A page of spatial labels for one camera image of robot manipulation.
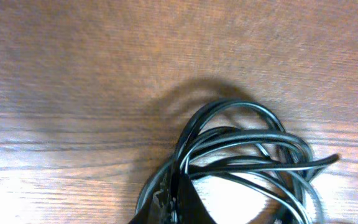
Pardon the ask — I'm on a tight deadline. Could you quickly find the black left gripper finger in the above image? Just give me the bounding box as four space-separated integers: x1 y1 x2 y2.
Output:
129 174 216 224

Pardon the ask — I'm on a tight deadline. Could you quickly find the black USB-C cable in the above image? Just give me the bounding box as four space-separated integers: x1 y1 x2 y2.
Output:
178 130 326 224

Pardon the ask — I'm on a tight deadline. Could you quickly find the black USB-A cable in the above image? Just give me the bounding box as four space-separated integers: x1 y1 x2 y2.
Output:
134 98 341 224

